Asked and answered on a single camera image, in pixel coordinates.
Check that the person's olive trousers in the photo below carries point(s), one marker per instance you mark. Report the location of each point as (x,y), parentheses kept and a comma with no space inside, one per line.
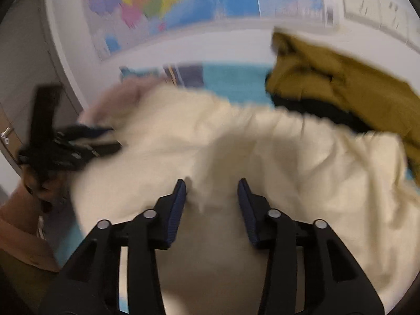
(23,285)

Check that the person's pink top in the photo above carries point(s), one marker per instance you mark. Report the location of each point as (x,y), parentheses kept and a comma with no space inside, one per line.
(26,246)

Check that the black garment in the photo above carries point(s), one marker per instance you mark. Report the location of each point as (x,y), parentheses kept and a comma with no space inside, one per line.
(315,108)

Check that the colourful wall map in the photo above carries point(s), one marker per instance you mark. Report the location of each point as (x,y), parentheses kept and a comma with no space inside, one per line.
(197,3)

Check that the white wall socket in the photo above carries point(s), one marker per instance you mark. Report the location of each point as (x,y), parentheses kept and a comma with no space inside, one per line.
(393,16)
(359,3)

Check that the grey door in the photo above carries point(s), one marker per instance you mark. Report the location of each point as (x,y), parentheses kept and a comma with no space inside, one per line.
(29,55)

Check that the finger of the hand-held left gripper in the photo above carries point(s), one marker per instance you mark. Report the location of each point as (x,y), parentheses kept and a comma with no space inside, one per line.
(90,132)
(103,148)

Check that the cream large garment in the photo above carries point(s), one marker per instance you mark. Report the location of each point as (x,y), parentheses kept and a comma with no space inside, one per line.
(262,170)

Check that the person's left hand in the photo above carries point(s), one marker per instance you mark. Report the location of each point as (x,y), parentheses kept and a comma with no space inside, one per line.
(51,187)

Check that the olive green garment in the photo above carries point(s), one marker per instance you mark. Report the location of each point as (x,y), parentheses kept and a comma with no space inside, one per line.
(361,88)

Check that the pink garment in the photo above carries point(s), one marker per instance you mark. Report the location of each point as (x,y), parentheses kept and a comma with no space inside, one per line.
(115,100)

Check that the person's left forearm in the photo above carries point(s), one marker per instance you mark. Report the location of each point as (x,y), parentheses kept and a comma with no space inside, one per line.
(19,206)

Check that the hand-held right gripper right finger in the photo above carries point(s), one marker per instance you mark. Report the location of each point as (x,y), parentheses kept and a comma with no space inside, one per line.
(247,210)

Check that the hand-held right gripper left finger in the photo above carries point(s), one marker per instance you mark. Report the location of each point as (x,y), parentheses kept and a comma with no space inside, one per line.
(177,210)

